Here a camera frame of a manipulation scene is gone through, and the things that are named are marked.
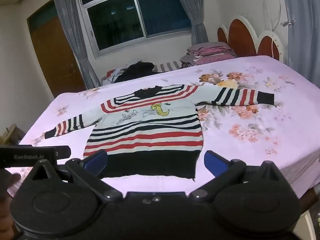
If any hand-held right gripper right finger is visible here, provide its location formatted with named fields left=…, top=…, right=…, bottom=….
left=189, top=150, right=287, bottom=202

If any pink floral bed sheet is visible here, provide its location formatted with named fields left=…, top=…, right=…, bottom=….
left=5, top=55, right=320, bottom=205

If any pile of folded pink bedding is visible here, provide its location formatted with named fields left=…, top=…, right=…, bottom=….
left=180, top=42, right=238, bottom=68

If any light clothes heap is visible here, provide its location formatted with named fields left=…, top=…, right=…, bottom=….
left=101, top=69, right=130, bottom=85

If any brown wooden door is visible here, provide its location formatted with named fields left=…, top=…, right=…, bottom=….
left=27, top=0, right=87, bottom=98

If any sliding glass window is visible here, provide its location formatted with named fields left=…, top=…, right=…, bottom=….
left=76, top=0, right=193, bottom=57

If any sheer grey hanging cloth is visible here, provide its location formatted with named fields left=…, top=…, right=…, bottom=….
left=280, top=0, right=320, bottom=85

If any dark clothes heap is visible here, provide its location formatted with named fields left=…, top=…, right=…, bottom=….
left=112, top=61, right=155, bottom=83

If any striped cartoon sweater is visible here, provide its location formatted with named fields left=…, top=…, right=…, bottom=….
left=44, top=85, right=275, bottom=180

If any wooden bedside furniture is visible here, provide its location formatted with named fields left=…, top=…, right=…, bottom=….
left=0, top=124, right=25, bottom=145

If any wooden bed headboard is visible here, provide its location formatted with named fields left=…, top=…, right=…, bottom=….
left=216, top=15, right=288, bottom=63

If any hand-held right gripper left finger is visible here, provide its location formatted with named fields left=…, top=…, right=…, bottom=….
left=26, top=149, right=123, bottom=203

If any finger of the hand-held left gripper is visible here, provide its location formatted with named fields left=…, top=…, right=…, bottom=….
left=55, top=145, right=72, bottom=160

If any grey striped cloth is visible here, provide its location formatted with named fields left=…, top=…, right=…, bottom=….
left=152, top=60, right=183, bottom=73

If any grey curtain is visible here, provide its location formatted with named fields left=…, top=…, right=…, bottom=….
left=172, top=0, right=210, bottom=44
left=50, top=0, right=100, bottom=89

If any person's left hand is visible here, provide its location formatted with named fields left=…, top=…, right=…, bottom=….
left=0, top=169, right=22, bottom=230

